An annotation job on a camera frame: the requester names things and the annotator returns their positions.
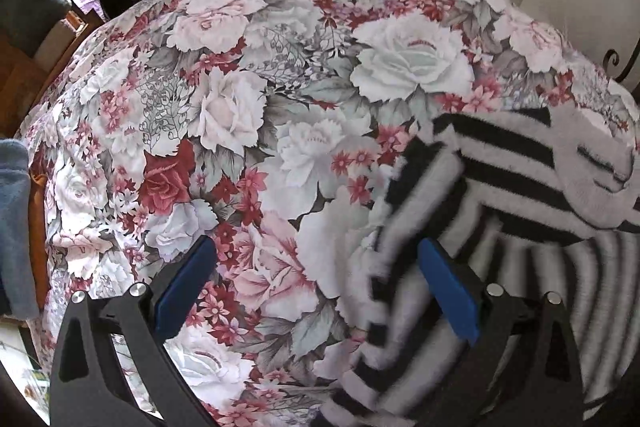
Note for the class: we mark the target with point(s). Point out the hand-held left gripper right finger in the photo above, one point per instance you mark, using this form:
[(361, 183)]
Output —
[(450, 289)]

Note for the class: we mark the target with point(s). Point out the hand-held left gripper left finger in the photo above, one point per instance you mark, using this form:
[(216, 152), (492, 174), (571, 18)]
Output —
[(182, 289)]

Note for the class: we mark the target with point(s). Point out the black white striped sweater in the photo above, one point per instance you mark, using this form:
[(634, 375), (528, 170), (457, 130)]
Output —
[(505, 187)]

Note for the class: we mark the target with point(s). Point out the blue fleece cloth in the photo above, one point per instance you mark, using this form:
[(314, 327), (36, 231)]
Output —
[(15, 222)]

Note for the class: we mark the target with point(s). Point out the floral bed sheet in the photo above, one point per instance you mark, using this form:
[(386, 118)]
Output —
[(240, 117)]

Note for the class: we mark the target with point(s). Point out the dark grey garment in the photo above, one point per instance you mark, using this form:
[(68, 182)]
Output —
[(30, 2)]

